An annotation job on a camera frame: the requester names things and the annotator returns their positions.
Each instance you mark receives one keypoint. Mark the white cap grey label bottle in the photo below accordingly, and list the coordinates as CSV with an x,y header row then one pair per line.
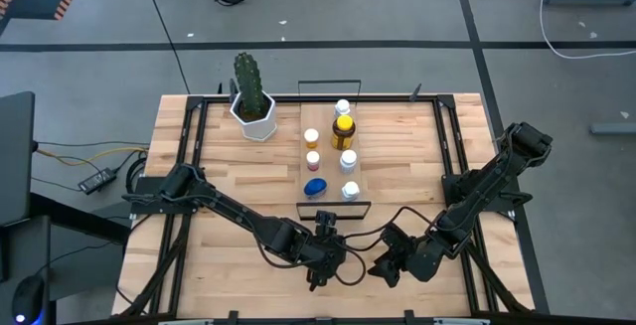
x,y
351,190

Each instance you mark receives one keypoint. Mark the white hexagonal plant pot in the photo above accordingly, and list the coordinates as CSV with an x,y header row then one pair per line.
x,y
258,130

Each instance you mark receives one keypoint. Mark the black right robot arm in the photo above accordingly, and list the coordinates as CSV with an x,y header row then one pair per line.
x,y
477,191

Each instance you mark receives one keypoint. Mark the thin grey rig strut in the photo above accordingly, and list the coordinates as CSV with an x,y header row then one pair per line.
x,y
415,92

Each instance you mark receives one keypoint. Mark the black power adapter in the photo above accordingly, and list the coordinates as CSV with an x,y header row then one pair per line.
x,y
97,181

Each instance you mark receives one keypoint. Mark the black table frame rig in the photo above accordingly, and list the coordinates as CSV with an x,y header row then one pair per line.
x,y
397,100

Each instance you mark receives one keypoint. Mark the thin black rig strut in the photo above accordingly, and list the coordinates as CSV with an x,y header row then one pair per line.
x,y
232,89

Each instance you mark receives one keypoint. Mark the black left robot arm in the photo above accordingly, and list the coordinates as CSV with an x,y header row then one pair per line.
x,y
233,211

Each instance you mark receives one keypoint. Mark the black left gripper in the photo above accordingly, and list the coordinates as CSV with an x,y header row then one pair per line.
x,y
328,258

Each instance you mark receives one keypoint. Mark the green cactus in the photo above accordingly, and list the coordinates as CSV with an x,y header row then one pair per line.
x,y
250,84

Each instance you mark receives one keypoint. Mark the white cap orange bottle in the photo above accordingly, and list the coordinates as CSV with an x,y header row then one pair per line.
x,y
311,135

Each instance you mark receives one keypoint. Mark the white aspirin bottle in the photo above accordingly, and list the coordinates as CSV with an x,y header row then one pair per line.
x,y
349,157

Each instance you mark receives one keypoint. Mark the clear green label supplement bottle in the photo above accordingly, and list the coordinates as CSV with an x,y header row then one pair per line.
x,y
342,106

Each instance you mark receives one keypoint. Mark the yellow cap amber bottle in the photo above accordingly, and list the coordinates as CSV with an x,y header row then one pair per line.
x,y
344,125

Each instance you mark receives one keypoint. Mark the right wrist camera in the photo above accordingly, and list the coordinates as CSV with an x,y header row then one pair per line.
x,y
397,235

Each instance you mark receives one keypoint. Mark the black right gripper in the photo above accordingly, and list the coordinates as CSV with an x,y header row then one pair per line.
x,y
410,260

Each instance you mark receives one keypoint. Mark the black computer mouse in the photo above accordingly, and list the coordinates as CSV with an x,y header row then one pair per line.
x,y
27,299

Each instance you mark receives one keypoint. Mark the black edge clamp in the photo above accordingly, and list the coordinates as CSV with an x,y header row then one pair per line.
x,y
408,316
232,316

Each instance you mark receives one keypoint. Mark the blue cap Tums bottle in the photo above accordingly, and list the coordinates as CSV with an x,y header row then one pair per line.
x,y
315,187

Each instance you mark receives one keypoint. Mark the black frame wooden shelf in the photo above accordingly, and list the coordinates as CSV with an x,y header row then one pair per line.
x,y
328,176

